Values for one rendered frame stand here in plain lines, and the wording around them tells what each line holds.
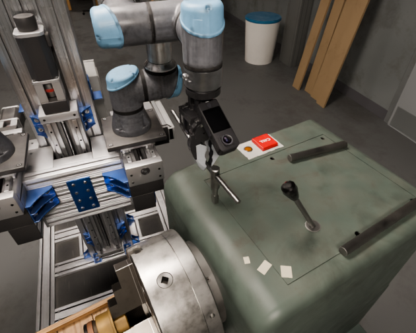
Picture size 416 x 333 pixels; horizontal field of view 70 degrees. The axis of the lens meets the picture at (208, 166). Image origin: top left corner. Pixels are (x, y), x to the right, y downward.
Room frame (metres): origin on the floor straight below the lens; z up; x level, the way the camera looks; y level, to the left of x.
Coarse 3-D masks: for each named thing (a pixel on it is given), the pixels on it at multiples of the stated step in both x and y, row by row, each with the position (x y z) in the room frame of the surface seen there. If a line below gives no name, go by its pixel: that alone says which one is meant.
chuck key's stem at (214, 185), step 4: (212, 168) 0.51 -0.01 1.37; (216, 168) 0.51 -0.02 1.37; (212, 172) 0.50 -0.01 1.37; (216, 172) 0.50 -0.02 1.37; (212, 176) 0.50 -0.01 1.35; (212, 180) 0.50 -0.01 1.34; (216, 180) 0.50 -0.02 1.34; (212, 184) 0.50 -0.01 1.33; (216, 184) 0.50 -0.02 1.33; (212, 188) 0.50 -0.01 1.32; (216, 188) 0.50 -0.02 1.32; (216, 192) 0.51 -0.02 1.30; (212, 196) 0.51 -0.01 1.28; (216, 196) 0.51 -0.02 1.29; (212, 200) 0.51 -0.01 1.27; (216, 200) 0.51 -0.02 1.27
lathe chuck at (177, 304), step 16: (144, 240) 0.45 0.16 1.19; (160, 240) 0.42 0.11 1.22; (128, 256) 0.42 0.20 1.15; (144, 256) 0.37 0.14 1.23; (160, 256) 0.37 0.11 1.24; (176, 256) 0.37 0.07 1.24; (144, 272) 0.33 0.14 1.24; (160, 272) 0.33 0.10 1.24; (176, 272) 0.33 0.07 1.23; (144, 288) 0.30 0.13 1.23; (160, 288) 0.30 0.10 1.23; (176, 288) 0.30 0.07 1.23; (160, 304) 0.27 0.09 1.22; (176, 304) 0.27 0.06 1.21; (192, 304) 0.28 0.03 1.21; (160, 320) 0.24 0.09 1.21; (176, 320) 0.25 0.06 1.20; (192, 320) 0.25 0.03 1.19
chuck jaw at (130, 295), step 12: (132, 252) 0.40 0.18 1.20; (120, 264) 0.38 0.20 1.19; (132, 264) 0.37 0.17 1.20; (120, 276) 0.35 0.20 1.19; (132, 276) 0.35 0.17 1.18; (120, 288) 0.33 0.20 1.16; (132, 288) 0.34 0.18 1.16; (108, 300) 0.32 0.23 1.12; (120, 300) 0.31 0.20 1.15; (132, 300) 0.32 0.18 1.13; (144, 300) 0.32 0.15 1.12; (120, 312) 0.30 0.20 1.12
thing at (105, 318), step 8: (104, 312) 0.30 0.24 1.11; (96, 320) 0.28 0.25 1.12; (104, 320) 0.28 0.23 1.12; (112, 320) 0.28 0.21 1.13; (120, 320) 0.28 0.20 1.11; (128, 320) 0.31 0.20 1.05; (88, 328) 0.26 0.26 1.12; (96, 328) 0.26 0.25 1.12; (104, 328) 0.26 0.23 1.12; (112, 328) 0.26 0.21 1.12; (120, 328) 0.27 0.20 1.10; (128, 328) 0.27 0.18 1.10
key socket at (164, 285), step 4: (164, 272) 0.33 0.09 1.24; (160, 276) 0.32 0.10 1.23; (164, 276) 0.32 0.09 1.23; (168, 276) 0.32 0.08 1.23; (160, 280) 0.31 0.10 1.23; (164, 280) 0.33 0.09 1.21; (168, 280) 0.32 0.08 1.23; (172, 280) 0.32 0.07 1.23; (160, 284) 0.31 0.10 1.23; (164, 284) 0.31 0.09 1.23; (168, 284) 0.31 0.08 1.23; (164, 288) 0.30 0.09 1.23
